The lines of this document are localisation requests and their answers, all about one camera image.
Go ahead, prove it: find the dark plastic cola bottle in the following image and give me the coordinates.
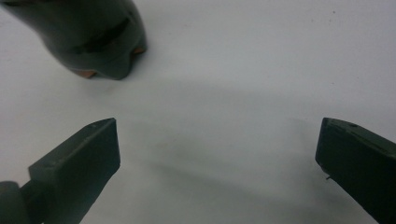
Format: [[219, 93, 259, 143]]
[[0, 0, 149, 81]]

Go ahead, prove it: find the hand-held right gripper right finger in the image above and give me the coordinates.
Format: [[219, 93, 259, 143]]
[[315, 117, 396, 224]]

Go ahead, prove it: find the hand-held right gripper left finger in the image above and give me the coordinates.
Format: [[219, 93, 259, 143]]
[[20, 117, 121, 224]]

